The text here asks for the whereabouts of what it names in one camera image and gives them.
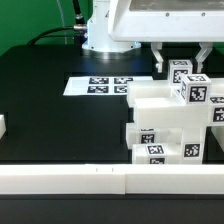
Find white part at right edge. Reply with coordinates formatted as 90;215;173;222
208;126;224;153

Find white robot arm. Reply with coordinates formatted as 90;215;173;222
83;0;224;71

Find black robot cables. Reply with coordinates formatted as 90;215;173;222
26;0;88;47

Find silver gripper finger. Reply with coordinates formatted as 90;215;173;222
151;42;164;72
195;42;213;73

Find white tagged cube block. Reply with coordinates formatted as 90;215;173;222
180;74;211;104
168;59;193;86

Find white front rail fixture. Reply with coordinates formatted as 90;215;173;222
0;164;224;195

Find white part at edge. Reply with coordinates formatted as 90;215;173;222
0;115;6;139
208;126;224;153

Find white part at left edge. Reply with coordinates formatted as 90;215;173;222
0;115;6;139

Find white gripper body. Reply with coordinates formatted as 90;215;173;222
108;0;224;42

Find white chair back frame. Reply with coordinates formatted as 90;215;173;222
127;78;224;129

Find white chair seat part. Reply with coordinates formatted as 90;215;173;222
174;90;224;164

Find white sheet with four tags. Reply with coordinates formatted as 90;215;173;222
63;76;151;96

